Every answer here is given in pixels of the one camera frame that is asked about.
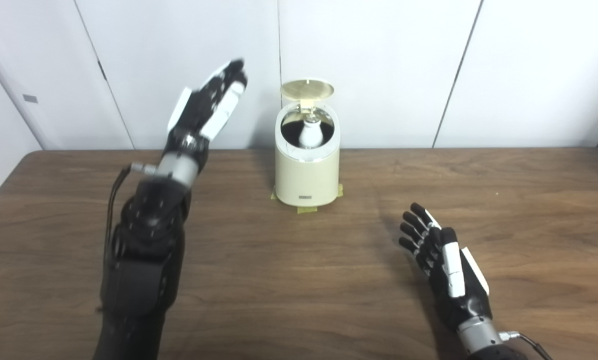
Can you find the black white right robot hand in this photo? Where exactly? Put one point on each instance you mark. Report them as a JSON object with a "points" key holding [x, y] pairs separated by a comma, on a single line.
{"points": [[459, 290]]}

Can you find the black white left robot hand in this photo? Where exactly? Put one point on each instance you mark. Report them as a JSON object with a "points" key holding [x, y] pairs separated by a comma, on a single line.
{"points": [[198, 115]]}

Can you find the cream round bin lid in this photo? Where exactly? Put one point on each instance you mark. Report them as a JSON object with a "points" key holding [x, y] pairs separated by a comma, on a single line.
{"points": [[306, 89]]}

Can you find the small white plastic bottle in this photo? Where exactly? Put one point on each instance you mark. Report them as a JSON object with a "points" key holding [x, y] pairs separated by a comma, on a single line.
{"points": [[311, 135]]}

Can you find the cream-colored cylindrical bin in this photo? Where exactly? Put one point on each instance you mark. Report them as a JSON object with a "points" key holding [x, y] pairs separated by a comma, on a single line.
{"points": [[306, 177]]}

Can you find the dark wall panel hinge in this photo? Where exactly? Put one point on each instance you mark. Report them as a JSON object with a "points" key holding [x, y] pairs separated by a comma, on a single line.
{"points": [[102, 70]]}

